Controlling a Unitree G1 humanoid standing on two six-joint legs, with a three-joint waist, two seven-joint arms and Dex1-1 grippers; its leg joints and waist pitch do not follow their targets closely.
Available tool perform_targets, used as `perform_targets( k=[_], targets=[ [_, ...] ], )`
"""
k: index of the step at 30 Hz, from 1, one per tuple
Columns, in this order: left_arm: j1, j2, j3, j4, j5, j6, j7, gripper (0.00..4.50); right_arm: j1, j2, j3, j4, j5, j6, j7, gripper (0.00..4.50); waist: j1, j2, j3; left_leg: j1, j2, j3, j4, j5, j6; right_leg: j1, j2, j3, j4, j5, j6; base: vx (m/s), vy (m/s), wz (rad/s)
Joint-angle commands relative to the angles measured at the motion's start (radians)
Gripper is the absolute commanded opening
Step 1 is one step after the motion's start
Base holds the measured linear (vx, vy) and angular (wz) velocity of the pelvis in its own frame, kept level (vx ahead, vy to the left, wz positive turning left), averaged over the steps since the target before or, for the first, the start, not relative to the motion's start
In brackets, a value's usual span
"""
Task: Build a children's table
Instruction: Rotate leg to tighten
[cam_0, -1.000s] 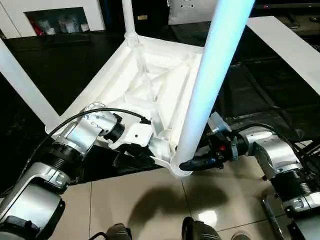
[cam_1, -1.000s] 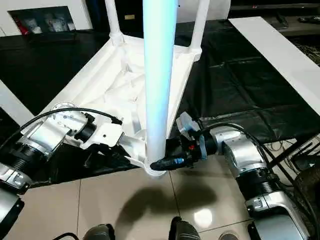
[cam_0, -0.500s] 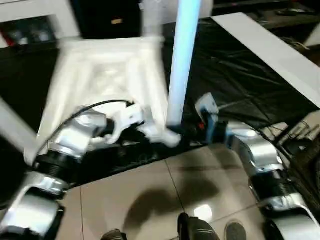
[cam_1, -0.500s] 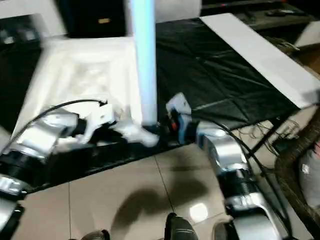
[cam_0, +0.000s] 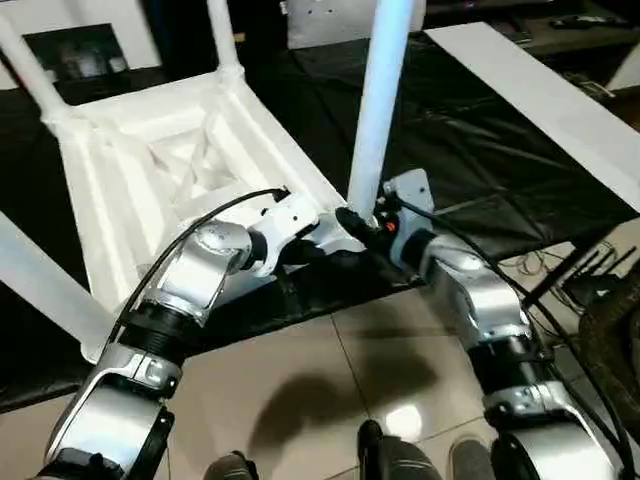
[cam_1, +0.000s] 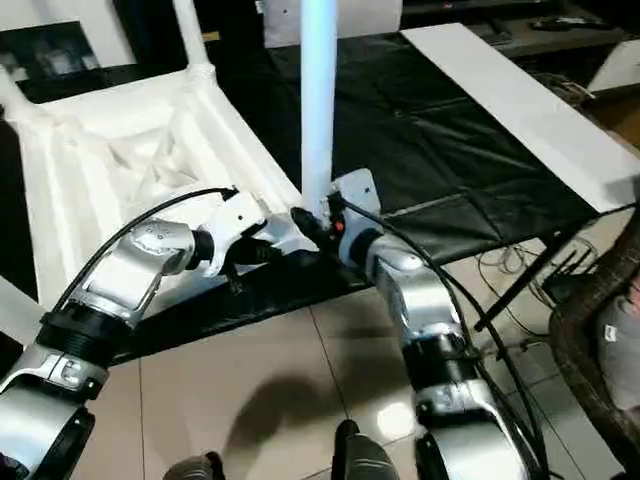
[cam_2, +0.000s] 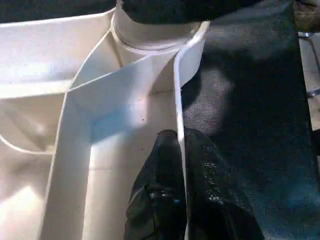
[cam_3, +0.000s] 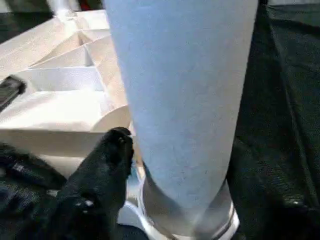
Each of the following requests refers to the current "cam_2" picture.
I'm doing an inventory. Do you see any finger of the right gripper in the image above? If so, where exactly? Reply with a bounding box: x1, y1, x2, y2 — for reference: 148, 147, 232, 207
116, 0, 296, 25

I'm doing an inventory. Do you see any white plastic table top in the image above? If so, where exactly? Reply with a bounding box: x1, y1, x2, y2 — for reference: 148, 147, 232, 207
0, 6, 211, 240

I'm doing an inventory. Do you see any black work mat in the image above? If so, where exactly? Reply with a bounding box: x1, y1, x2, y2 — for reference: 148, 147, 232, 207
0, 0, 320, 240

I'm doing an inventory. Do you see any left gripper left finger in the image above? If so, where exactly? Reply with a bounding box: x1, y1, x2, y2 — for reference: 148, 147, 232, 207
124, 128, 188, 240

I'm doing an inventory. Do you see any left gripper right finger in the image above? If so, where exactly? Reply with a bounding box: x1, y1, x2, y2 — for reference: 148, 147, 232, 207
184, 129, 264, 240

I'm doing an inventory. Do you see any white plastic table leg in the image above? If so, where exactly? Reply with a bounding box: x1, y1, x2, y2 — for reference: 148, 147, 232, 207
109, 0, 204, 56

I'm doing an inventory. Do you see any silver chair frame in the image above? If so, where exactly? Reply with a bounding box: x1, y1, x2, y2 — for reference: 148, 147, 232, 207
296, 30, 320, 99

